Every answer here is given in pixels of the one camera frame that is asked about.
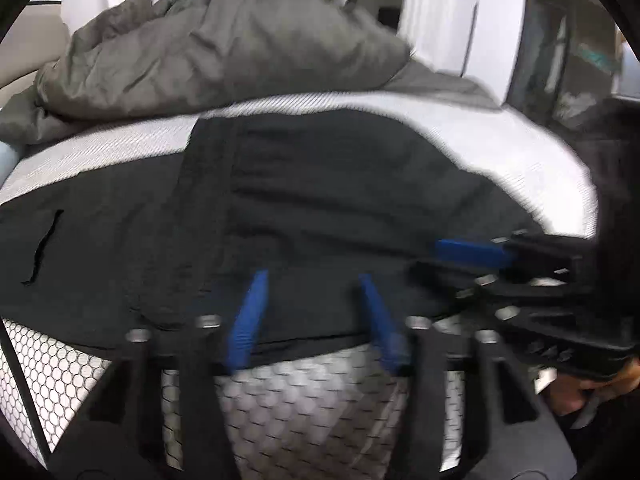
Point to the white honeycomb mattress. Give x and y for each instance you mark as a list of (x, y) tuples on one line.
[(525, 160)]

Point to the grey duvet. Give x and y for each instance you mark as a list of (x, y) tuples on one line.
[(225, 50)]

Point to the beige padded headboard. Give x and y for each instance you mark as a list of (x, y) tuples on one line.
[(25, 60)]

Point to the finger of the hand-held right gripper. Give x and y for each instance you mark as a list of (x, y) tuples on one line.
[(450, 280), (470, 252)]

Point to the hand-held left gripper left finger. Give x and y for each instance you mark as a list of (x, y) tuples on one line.
[(247, 325)]

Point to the light blue pillow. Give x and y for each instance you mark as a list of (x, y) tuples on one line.
[(7, 160)]

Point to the dark shelf unit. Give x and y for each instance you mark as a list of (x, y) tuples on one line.
[(565, 35)]

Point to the black pants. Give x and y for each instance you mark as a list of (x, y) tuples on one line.
[(300, 185)]

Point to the person's right hand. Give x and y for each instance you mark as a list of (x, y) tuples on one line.
[(565, 397)]

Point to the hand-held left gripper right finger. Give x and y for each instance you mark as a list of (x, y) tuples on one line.
[(381, 325)]

